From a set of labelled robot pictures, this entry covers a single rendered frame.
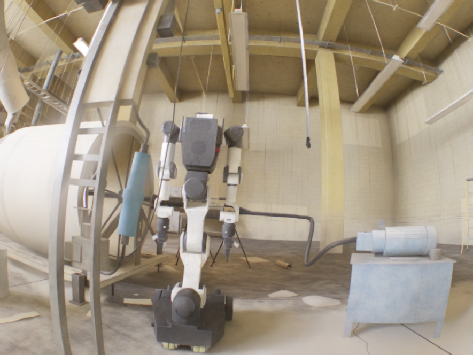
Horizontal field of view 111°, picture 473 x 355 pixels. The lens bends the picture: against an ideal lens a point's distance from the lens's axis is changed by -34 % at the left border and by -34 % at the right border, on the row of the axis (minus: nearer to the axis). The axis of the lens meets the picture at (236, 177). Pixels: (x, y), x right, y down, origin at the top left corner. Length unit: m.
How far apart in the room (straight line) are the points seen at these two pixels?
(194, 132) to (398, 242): 1.48
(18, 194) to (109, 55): 2.14
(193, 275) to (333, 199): 5.26
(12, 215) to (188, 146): 2.20
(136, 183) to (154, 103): 12.11
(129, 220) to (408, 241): 1.59
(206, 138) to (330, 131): 5.64
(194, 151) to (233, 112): 10.19
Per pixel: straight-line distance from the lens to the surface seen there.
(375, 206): 12.02
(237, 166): 1.55
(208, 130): 1.45
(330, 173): 6.51
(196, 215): 1.59
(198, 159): 1.45
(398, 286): 1.69
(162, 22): 0.89
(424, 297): 1.76
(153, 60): 0.78
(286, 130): 11.33
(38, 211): 2.52
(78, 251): 0.73
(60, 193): 0.73
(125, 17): 0.96
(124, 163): 3.59
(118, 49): 0.85
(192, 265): 1.62
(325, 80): 7.60
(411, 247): 1.76
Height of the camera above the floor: 0.78
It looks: 10 degrees up
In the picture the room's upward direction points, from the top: 4 degrees clockwise
